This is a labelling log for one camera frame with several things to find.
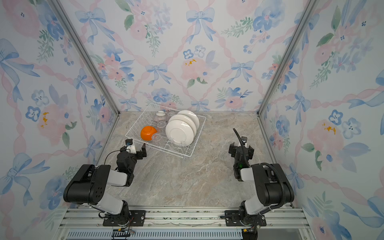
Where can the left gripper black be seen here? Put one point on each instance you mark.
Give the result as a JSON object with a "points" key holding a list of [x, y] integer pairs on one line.
{"points": [[139, 153]]}

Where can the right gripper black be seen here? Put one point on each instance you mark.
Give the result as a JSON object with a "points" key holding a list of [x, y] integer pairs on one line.
{"points": [[241, 151]]}

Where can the white plate green red rim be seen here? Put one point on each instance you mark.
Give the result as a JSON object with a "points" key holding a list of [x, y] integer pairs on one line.
{"points": [[179, 133]]}

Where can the white deep plate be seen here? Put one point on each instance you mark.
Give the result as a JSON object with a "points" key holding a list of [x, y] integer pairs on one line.
{"points": [[192, 116]]}

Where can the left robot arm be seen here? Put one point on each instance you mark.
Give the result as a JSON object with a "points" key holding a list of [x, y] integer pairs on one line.
{"points": [[88, 187]]}

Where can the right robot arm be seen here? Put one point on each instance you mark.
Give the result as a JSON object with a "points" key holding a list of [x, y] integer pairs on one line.
{"points": [[273, 189]]}

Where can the orange bowl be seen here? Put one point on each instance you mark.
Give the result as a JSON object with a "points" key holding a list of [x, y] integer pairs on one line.
{"points": [[147, 133]]}

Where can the clear glass cup near bowl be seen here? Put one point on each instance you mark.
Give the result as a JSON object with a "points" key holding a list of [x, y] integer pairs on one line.
{"points": [[156, 137]]}

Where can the striped ceramic bowl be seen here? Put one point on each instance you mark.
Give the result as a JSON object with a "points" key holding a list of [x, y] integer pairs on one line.
{"points": [[160, 116]]}

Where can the clear glass cup back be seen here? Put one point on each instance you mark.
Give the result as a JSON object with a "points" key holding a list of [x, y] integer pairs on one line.
{"points": [[171, 114]]}

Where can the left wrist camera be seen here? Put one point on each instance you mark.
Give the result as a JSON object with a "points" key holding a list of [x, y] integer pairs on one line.
{"points": [[131, 149]]}

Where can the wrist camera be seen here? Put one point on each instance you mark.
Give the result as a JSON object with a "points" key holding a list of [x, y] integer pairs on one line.
{"points": [[131, 149], [244, 141]]}

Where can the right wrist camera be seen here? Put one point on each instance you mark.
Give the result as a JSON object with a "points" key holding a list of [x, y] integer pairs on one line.
{"points": [[244, 141]]}

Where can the white wire dish rack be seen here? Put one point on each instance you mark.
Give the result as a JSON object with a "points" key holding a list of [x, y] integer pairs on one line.
{"points": [[165, 145]]}

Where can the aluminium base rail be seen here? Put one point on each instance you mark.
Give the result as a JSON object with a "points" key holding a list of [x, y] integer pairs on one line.
{"points": [[186, 223]]}

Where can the left corner aluminium post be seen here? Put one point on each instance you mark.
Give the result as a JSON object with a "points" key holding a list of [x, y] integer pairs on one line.
{"points": [[58, 9]]}

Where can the corner aluminium post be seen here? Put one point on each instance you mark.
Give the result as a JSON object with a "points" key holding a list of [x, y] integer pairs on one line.
{"points": [[291, 47], [58, 9]]}

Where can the right corner aluminium post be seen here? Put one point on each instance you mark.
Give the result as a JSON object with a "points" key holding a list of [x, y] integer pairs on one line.
{"points": [[291, 47]]}

